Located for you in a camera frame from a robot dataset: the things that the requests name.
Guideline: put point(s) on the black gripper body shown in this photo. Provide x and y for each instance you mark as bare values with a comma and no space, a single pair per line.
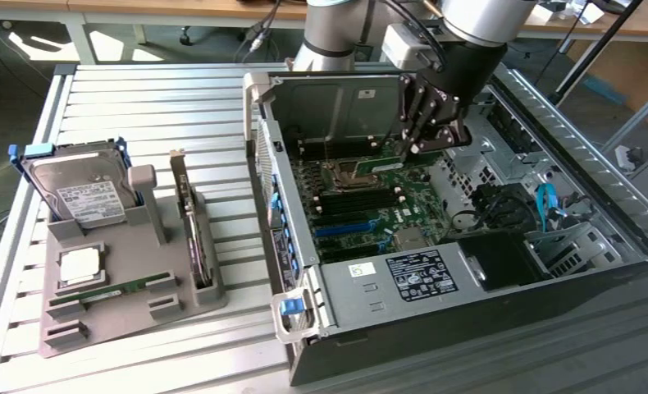
466,70

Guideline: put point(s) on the green RAM stick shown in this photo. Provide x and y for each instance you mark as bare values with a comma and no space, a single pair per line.
379,165
111,290

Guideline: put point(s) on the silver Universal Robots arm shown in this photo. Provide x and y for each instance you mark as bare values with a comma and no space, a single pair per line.
327,28

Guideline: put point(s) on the black RAM slot bank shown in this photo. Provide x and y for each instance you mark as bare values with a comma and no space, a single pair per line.
357,201
346,147

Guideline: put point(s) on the CPU socket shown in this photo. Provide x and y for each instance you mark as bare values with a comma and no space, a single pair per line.
349,174

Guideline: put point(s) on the green motherboard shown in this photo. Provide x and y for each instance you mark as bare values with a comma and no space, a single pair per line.
406,213

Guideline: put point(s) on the black stand pole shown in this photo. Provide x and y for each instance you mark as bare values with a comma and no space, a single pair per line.
598,45

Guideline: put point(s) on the wooden top desk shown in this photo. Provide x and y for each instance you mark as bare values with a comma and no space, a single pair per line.
619,24

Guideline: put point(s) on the blue expansion slot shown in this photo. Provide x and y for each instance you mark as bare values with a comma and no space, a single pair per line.
343,230

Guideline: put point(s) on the white power strip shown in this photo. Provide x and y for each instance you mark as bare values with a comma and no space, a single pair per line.
630,157

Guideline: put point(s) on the metal disk bay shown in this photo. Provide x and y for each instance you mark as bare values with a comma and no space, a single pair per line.
570,250

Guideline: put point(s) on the grey power supply unit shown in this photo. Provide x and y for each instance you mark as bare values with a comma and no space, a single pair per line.
390,283

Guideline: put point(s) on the black open PC case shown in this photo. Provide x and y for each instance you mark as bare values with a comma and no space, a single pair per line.
466,328

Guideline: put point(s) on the graphics card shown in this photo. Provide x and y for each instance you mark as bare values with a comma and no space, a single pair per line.
193,230

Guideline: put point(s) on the blue case latch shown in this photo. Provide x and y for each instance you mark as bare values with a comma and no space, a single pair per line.
291,307

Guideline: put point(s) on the hard disk in blue carrier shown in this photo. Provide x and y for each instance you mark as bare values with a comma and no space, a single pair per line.
78,184

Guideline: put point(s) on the grey parts rack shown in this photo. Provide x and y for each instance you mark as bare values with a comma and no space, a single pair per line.
133,295

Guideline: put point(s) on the silver CPU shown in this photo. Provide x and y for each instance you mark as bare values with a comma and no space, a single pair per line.
82,265

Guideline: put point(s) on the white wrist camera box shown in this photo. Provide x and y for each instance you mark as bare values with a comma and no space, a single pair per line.
406,45

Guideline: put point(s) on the white frame desk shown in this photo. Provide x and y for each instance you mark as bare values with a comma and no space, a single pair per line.
111,16

